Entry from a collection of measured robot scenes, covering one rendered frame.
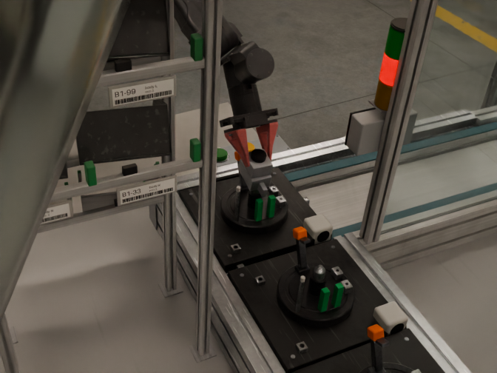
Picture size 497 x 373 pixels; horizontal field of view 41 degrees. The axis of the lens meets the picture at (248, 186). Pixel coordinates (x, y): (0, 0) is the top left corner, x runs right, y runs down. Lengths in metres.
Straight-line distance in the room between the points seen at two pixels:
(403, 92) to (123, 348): 0.68
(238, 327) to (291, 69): 2.87
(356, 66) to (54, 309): 2.99
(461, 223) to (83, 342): 0.83
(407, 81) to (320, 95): 2.57
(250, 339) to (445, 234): 0.55
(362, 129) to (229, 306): 0.40
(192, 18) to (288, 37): 3.04
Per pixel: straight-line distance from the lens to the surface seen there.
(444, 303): 1.45
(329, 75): 3.93
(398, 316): 1.22
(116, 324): 1.33
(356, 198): 1.55
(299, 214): 1.40
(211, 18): 0.84
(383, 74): 1.19
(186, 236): 1.35
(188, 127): 1.83
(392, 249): 1.44
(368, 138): 1.23
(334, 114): 3.57
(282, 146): 1.60
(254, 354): 1.16
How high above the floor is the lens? 1.88
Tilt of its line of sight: 39 degrees down
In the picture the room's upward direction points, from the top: 4 degrees clockwise
